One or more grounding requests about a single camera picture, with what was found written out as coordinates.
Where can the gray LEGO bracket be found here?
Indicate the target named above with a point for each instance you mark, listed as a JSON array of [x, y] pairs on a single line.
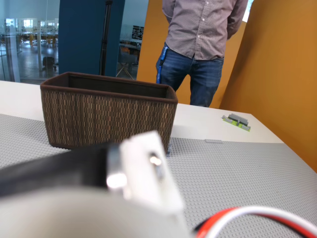
[[169, 151]]

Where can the flat gray LEGO plate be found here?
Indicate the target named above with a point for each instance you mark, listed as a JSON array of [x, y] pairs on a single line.
[[213, 141]]

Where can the black tripod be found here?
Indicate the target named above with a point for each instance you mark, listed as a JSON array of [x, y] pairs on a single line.
[[105, 37]]

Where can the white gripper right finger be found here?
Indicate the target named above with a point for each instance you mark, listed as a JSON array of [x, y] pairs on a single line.
[[146, 173]]

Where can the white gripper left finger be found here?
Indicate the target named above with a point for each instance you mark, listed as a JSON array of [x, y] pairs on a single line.
[[74, 218]]

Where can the green and gray LEGO build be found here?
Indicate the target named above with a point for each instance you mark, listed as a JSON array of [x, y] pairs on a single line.
[[237, 121]]

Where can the gray studded LEGO baseplate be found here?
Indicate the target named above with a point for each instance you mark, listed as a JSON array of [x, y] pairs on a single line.
[[235, 173]]

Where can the person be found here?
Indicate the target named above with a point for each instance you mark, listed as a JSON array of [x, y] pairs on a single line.
[[198, 32]]

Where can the brown woven fabric bin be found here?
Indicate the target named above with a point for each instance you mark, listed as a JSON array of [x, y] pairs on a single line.
[[109, 116]]

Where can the gray chair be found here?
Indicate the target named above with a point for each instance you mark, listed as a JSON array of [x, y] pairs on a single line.
[[126, 60]]

